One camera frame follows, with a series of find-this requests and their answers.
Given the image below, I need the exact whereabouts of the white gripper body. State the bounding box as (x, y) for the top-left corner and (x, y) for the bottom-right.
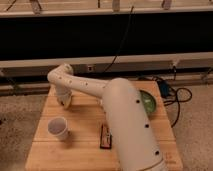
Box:
(55, 87), (72, 109)

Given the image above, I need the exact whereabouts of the blue power adapter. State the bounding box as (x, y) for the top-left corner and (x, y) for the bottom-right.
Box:
(158, 82), (169, 98)

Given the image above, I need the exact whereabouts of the white paper cup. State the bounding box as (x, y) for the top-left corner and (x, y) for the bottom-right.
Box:
(47, 117), (69, 141)

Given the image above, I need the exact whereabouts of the green plate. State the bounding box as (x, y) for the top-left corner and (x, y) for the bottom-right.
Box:
(140, 90), (157, 115)

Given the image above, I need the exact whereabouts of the black cable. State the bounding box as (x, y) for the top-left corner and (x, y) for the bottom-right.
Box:
(138, 75), (193, 128)

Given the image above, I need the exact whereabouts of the dark rectangular block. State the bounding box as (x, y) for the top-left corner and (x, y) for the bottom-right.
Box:
(100, 124), (112, 149)

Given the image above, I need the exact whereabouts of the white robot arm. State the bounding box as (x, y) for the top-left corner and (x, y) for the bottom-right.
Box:
(47, 64), (168, 171)

